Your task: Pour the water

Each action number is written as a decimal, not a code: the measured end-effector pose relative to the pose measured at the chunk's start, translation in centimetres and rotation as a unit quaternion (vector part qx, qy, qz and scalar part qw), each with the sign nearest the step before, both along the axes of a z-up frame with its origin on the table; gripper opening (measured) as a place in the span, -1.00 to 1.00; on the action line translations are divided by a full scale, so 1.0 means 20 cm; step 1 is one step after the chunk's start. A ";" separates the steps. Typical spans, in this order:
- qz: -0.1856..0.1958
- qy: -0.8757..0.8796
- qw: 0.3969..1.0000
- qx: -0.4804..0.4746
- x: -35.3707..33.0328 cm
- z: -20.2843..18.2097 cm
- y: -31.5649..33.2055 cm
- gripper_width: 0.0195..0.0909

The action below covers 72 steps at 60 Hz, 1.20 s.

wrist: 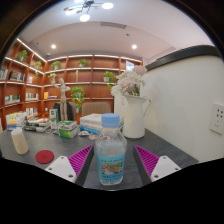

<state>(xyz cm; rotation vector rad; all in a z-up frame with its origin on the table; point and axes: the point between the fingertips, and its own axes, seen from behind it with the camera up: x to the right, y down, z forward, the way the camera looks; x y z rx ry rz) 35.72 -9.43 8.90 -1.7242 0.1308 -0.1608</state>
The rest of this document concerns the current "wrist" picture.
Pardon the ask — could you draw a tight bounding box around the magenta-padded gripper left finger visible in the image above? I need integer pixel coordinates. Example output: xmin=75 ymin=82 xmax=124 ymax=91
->
xmin=43 ymin=144 xmax=95 ymax=187

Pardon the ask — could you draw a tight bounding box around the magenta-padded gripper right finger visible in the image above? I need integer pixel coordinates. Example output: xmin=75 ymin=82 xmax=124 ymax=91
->
xmin=132 ymin=144 xmax=182 ymax=186

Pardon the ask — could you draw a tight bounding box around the tall green white carton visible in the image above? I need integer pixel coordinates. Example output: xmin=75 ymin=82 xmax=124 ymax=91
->
xmin=48 ymin=108 xmax=60 ymax=130

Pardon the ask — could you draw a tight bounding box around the stack of magazines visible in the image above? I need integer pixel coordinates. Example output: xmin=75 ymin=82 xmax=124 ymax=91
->
xmin=24 ymin=115 xmax=52 ymax=133

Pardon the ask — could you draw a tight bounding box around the multi-bulb ceiling chandelier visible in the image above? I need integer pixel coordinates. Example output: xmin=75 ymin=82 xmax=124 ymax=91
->
xmin=63 ymin=0 xmax=115 ymax=23

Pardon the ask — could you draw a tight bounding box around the ceiling air vent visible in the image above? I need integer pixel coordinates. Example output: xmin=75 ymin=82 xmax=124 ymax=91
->
xmin=100 ymin=21 xmax=128 ymax=30

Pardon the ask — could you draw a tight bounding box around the dark blue chair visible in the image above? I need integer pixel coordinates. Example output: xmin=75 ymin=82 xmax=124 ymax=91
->
xmin=52 ymin=101 xmax=74 ymax=122

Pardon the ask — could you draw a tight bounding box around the cream ribbed cup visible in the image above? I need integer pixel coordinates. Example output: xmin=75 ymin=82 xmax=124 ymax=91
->
xmin=10 ymin=127 xmax=30 ymax=156

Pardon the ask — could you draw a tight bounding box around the white wall socket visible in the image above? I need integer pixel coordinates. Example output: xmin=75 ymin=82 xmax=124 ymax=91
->
xmin=209 ymin=102 xmax=224 ymax=136

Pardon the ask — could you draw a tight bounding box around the clear blue-capped water bottle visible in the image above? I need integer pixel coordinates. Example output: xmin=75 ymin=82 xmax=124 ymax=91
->
xmin=94 ymin=113 xmax=128 ymax=186

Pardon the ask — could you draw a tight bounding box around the flat round red coaster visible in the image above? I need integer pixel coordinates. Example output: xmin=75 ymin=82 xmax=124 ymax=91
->
xmin=35 ymin=149 xmax=55 ymax=165

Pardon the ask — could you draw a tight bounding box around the wooden shelf unit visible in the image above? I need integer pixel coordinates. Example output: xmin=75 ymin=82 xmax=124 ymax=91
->
xmin=0 ymin=37 xmax=144 ymax=131

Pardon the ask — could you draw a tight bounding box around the wooden artist mannequin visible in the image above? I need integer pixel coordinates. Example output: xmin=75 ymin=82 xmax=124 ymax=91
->
xmin=51 ymin=77 xmax=72 ymax=122

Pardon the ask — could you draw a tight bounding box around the green and white box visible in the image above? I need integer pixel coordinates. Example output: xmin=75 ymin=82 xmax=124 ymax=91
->
xmin=57 ymin=120 xmax=80 ymax=139

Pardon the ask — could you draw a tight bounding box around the white jug with flowers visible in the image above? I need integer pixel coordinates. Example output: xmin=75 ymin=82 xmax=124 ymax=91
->
xmin=110 ymin=64 xmax=152 ymax=140

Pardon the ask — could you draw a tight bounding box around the stack of colourful books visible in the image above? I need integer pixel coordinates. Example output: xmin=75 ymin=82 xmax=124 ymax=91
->
xmin=4 ymin=111 xmax=28 ymax=132

